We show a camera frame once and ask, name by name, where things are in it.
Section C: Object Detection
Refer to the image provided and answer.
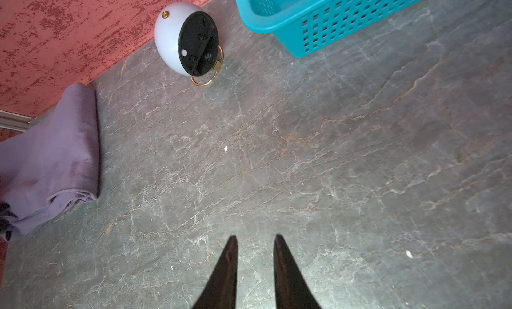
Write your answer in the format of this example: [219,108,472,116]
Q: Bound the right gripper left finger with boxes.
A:
[193,235,238,309]

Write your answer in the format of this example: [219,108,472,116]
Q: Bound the white round mug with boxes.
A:
[154,2,224,87]

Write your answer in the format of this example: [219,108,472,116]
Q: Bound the teal plastic basket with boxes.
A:
[235,0,422,58]

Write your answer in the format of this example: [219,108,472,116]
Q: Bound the purple trousers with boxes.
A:
[1,83,99,242]

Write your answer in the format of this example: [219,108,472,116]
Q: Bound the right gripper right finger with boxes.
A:
[273,234,321,309]

